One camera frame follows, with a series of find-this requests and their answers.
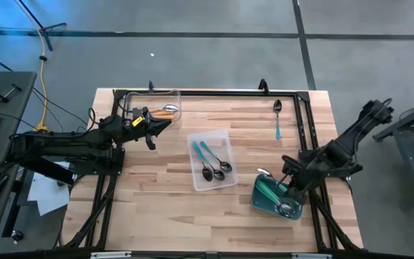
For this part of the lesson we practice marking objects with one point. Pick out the grey office desk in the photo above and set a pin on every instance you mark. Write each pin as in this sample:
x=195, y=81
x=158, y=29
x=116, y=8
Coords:
x=9, y=90

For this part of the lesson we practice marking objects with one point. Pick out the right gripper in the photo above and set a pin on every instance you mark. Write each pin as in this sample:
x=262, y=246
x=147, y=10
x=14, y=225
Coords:
x=304, y=180

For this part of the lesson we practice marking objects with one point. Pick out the silver mounting bracket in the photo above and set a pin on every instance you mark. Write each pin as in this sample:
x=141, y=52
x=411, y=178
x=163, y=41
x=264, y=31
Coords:
x=110, y=255
x=311, y=255

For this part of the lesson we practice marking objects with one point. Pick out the black aluminium rig frame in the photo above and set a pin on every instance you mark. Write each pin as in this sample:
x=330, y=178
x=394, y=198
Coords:
x=210, y=93

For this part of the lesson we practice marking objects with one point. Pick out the white paper sheet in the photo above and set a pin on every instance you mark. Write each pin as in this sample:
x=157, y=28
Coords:
x=49, y=190

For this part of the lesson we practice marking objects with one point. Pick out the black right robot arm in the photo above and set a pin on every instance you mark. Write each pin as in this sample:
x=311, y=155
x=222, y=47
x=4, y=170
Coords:
x=347, y=144

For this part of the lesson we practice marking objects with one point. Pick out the black tripod stand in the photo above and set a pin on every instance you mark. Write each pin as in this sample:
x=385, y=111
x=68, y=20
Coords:
x=48, y=40

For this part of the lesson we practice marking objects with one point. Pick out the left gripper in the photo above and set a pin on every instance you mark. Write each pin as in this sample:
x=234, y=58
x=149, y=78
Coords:
x=131, y=129

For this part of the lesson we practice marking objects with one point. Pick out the teal plastic bin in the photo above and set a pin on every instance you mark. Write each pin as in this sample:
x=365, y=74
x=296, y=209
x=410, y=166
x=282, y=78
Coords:
x=259, y=208

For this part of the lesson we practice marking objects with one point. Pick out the clear rectangular plastic bin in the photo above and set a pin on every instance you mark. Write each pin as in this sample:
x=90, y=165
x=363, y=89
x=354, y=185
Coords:
x=228, y=144

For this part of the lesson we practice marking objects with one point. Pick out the black frame clamp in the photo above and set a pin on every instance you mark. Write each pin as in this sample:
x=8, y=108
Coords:
x=263, y=86
x=151, y=86

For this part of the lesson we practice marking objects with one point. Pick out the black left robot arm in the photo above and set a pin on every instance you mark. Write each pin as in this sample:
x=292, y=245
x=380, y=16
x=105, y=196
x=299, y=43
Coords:
x=67, y=142

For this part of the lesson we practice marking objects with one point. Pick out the yellow tape tag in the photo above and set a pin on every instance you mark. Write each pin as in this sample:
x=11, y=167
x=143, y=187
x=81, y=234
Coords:
x=137, y=121

